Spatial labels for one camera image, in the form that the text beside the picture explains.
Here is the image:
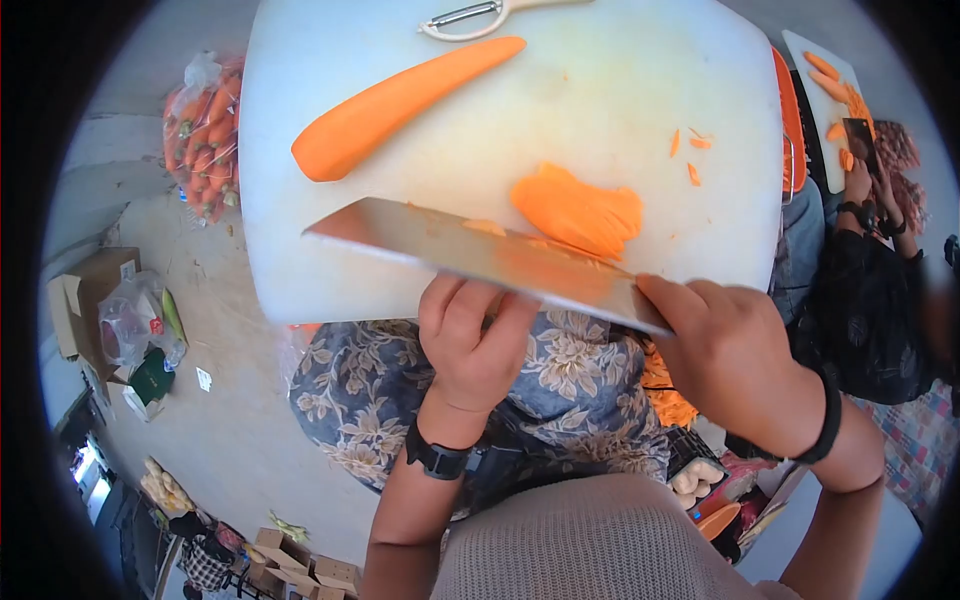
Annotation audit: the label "person's right hand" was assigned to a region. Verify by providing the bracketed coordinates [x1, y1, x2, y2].
[635, 273, 828, 459]

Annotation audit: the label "person's left hand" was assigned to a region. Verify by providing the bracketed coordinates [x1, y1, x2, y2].
[416, 273, 542, 451]

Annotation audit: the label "person's right fingers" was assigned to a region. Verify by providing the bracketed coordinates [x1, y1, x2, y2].
[635, 273, 695, 325]

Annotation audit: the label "person's left fingers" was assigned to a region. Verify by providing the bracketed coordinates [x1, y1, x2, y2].
[417, 273, 542, 354]

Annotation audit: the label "large steel kitchen knife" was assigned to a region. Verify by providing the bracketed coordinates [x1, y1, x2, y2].
[302, 196, 674, 336]

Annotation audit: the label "heap of shredded carrot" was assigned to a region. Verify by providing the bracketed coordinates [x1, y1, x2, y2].
[639, 336, 700, 429]

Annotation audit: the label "pile of carrot slices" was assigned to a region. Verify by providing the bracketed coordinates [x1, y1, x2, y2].
[510, 161, 645, 262]

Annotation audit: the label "scattered small carrot bits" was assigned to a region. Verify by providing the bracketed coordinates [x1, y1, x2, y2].
[669, 126, 714, 188]

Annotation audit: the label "person's legs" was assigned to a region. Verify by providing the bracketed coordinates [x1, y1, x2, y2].
[288, 309, 673, 519]

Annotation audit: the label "black wrist band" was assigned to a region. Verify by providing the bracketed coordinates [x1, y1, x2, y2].
[789, 366, 843, 466]
[405, 422, 475, 482]

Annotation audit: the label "black plastic crate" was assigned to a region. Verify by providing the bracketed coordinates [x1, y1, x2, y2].
[663, 423, 726, 481]

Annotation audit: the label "peeled whole carrot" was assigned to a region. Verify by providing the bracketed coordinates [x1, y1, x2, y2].
[291, 36, 528, 183]

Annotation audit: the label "orange plastic basket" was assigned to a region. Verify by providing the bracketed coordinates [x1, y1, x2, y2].
[771, 46, 810, 205]

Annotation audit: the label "small white cutting board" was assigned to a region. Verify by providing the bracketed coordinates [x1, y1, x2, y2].
[781, 30, 876, 195]

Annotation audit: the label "person's body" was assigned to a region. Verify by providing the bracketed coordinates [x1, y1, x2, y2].
[430, 472, 805, 600]

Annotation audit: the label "red mesh bag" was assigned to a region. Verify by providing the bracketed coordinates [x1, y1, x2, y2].
[872, 119, 932, 235]

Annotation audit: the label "cream vegetable peeler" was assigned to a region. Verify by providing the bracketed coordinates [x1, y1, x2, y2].
[417, 0, 595, 43]

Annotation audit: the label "group of flat cardboard boxes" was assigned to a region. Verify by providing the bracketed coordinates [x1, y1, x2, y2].
[246, 527, 363, 600]

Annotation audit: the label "clear bag of carrots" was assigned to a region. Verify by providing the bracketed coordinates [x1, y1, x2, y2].
[162, 51, 246, 226]

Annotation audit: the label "small green box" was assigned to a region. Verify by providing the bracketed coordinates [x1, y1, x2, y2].
[122, 348, 178, 423]

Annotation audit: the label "crumpled clear plastic bag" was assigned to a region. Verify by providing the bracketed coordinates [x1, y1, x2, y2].
[97, 270, 189, 370]

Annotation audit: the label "pile of pale potatoes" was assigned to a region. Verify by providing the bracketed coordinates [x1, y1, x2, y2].
[139, 456, 197, 516]

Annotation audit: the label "open cardboard box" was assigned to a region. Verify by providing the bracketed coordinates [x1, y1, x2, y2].
[46, 246, 143, 363]

